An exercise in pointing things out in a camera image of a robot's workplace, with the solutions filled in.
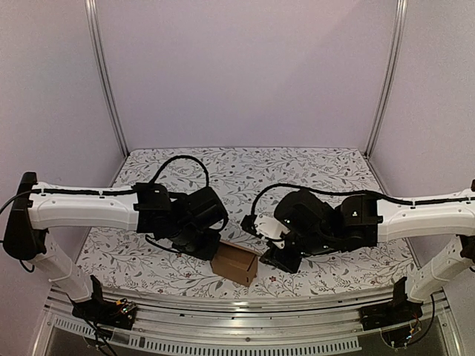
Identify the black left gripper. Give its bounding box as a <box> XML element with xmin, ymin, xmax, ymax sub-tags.
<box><xmin>168</xmin><ymin>223</ymin><xmax>222</xmax><ymax>263</ymax></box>

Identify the brown cardboard box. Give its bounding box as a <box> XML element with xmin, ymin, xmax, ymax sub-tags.
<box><xmin>210</xmin><ymin>240</ymin><xmax>260</xmax><ymax>287</ymax></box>

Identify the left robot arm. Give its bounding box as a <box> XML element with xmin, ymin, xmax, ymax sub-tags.
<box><xmin>2</xmin><ymin>172</ymin><xmax>229</xmax><ymax>322</ymax></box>

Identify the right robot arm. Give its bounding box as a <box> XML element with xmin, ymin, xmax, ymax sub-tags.
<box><xmin>250</xmin><ymin>185</ymin><xmax>474</xmax><ymax>323</ymax></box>

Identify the floral patterned table mat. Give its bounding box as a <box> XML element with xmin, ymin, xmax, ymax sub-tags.
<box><xmin>78</xmin><ymin>148</ymin><xmax>415</xmax><ymax>300</ymax></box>

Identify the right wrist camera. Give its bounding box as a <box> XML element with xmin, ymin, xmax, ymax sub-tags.
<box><xmin>240</xmin><ymin>214</ymin><xmax>290</xmax><ymax>249</ymax></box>

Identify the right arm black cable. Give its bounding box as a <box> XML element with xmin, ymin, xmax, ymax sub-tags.
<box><xmin>249</xmin><ymin>182</ymin><xmax>475</xmax><ymax>223</ymax></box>

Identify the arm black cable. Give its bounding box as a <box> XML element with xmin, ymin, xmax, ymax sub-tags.
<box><xmin>249</xmin><ymin>182</ymin><xmax>475</xmax><ymax>223</ymax></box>
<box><xmin>0</xmin><ymin>155</ymin><xmax>211</xmax><ymax>223</ymax></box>

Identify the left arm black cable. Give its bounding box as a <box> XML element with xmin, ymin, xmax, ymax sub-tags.
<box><xmin>0</xmin><ymin>155</ymin><xmax>211</xmax><ymax>223</ymax></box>

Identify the aluminium front rail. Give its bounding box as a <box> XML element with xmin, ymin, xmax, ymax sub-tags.
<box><xmin>32</xmin><ymin>288</ymin><xmax>464</xmax><ymax>355</ymax></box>

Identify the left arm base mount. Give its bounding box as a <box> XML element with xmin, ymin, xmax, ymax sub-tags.
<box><xmin>71</xmin><ymin>275</ymin><xmax>137</xmax><ymax>330</ymax></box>

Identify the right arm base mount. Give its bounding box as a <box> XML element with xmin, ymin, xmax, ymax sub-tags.
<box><xmin>358</xmin><ymin>277</ymin><xmax>422</xmax><ymax>331</ymax></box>

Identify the left aluminium frame post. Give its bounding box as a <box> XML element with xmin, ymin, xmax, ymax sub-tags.
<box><xmin>85</xmin><ymin>0</ymin><xmax>130</xmax><ymax>157</ymax></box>

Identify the aluminium frame post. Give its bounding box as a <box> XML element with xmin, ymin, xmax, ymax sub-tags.
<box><xmin>85</xmin><ymin>0</ymin><xmax>130</xmax><ymax>157</ymax></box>
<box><xmin>364</xmin><ymin>0</ymin><xmax>408</xmax><ymax>160</ymax></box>

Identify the right aluminium frame post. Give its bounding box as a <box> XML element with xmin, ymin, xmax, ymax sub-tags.
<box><xmin>364</xmin><ymin>0</ymin><xmax>408</xmax><ymax>160</ymax></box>

